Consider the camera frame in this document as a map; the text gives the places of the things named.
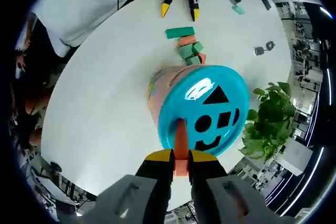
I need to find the pink toy storage bucket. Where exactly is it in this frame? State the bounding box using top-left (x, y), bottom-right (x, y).
top-left (145, 63), bottom-right (250, 158)

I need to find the potted green plant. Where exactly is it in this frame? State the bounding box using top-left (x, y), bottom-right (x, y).
top-left (237, 81), bottom-right (297, 162)

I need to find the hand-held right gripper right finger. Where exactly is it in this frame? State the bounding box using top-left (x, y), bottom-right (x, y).
top-left (188, 149), bottom-right (284, 224)

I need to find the pile of colourful toy blocks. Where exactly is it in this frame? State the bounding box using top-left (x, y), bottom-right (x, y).
top-left (164, 26), bottom-right (207, 66)

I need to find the orange long toy block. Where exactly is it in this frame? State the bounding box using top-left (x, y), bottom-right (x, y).
top-left (174, 118), bottom-right (191, 177)

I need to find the small teal toy block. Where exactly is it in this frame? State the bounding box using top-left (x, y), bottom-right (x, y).
top-left (232, 4), bottom-right (245, 16)

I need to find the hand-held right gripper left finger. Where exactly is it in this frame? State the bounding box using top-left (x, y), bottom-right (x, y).
top-left (78, 148), bottom-right (175, 224)

